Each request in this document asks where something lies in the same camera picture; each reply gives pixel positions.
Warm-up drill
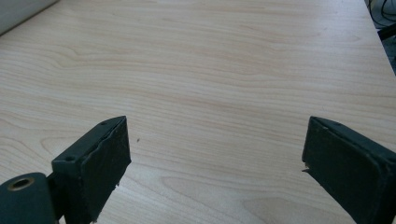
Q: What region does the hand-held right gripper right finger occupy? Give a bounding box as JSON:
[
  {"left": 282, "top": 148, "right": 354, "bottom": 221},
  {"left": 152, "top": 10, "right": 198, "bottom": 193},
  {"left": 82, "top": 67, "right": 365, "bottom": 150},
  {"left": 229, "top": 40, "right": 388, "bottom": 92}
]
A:
[{"left": 301, "top": 116, "right": 396, "bottom": 224}]

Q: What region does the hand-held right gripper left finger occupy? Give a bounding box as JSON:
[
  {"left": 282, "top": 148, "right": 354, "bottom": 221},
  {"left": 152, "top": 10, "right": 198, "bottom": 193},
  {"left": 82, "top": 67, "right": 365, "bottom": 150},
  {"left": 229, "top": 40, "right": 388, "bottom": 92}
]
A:
[{"left": 46, "top": 115, "right": 133, "bottom": 224}]

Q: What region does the black stand foot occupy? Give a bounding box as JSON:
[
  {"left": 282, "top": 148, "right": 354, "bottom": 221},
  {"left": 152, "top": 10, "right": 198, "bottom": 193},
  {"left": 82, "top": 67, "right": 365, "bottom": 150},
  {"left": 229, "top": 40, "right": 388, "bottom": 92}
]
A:
[{"left": 377, "top": 23, "right": 396, "bottom": 41}]

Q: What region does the black cable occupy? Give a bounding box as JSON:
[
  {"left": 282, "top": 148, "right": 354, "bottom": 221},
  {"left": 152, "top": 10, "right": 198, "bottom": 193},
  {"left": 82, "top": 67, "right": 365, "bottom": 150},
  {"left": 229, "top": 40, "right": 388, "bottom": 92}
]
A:
[{"left": 367, "top": 0, "right": 396, "bottom": 23}]

